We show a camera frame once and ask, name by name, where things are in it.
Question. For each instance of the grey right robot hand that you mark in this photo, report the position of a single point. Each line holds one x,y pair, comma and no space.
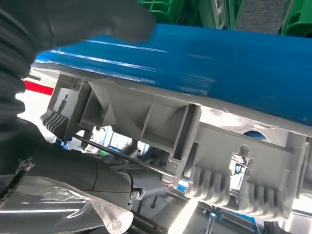
60,168

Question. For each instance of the blue metal shelf rack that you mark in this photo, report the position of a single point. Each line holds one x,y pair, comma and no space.
219,71

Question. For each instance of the red barrier belt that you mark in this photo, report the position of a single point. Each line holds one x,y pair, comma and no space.
38,87

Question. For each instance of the green plastic crate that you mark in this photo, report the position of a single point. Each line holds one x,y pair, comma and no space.
300,16
171,13

